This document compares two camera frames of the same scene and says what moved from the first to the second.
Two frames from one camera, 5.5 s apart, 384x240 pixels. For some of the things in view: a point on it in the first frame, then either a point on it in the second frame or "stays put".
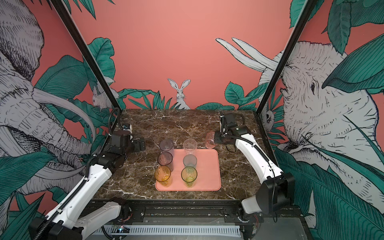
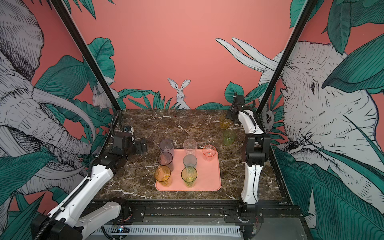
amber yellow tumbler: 163,176 stays put
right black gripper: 218,133 → 230,113
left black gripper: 136,147 stays put
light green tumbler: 189,174 stays put
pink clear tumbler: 210,139 → 209,151
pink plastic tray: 209,173 stays put
